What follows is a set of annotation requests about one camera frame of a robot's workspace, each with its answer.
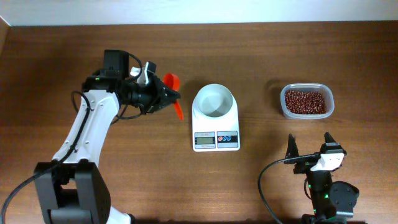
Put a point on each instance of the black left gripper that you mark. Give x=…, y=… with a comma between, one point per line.
x=154, y=95

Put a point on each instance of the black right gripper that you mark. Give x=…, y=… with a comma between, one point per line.
x=306, y=166

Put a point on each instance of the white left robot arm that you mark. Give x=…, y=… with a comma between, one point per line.
x=70, y=187

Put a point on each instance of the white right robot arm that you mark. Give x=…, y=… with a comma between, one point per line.
x=333, y=202

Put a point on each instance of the white round bowl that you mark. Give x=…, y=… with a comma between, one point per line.
x=214, y=101

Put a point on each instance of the white digital kitchen scale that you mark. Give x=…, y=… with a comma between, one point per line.
x=216, y=134

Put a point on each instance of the red beans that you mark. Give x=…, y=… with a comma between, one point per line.
x=299, y=102

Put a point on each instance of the clear plastic container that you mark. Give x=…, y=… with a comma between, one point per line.
x=307, y=87

